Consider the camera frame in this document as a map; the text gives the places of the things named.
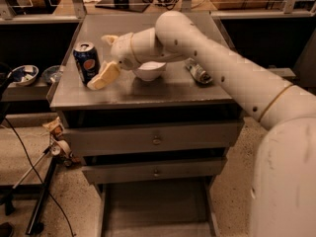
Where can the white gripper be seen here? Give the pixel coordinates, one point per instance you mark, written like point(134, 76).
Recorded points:
point(121, 52)

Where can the blue pepsi can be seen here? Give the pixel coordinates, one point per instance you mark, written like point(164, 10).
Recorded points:
point(87, 60)

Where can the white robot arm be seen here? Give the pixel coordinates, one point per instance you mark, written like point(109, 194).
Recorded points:
point(284, 184)

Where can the grey drawer cabinet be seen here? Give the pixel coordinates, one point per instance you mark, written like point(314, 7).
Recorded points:
point(174, 97)

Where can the crushed silver green can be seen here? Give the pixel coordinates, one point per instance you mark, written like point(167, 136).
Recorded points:
point(197, 72)

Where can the white bowl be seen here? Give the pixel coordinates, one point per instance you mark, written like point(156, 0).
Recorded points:
point(150, 71)

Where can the black monitor stand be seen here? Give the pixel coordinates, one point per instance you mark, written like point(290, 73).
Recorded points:
point(138, 6)

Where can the clear glass bowl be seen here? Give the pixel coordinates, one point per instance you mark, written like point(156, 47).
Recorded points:
point(51, 74)

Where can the bowl with small items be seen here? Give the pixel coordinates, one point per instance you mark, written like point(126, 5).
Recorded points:
point(24, 75)

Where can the crumpled snack wrapper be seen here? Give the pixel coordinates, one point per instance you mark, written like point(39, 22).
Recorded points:
point(54, 127)

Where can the roll of tape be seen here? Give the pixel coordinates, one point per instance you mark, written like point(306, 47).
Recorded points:
point(60, 148)

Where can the white rod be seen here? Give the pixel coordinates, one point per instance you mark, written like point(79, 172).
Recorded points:
point(32, 168)

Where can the black metal floor bar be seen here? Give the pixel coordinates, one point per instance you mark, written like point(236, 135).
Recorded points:
point(35, 226)

